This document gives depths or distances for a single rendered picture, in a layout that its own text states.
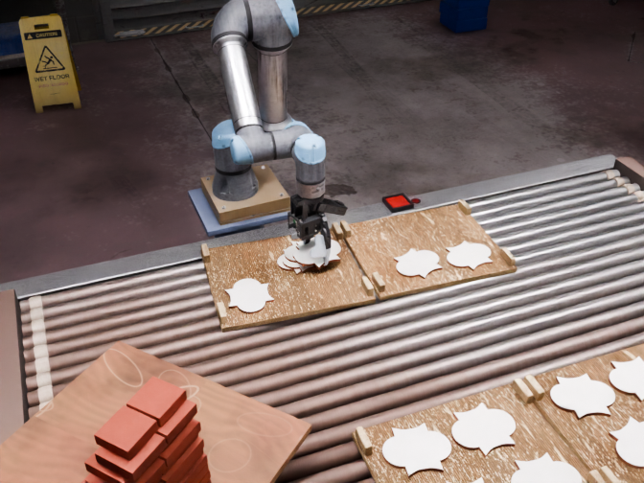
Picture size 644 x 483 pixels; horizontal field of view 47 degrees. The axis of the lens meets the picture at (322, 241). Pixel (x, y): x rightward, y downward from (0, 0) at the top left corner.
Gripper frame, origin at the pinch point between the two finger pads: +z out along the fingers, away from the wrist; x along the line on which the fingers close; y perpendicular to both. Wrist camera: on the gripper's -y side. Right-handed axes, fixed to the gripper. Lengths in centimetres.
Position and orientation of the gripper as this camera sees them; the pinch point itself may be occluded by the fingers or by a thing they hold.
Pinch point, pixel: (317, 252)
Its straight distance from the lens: 202.9
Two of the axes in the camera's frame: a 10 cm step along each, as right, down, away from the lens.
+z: 0.0, 8.2, 5.8
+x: 5.5, 4.8, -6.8
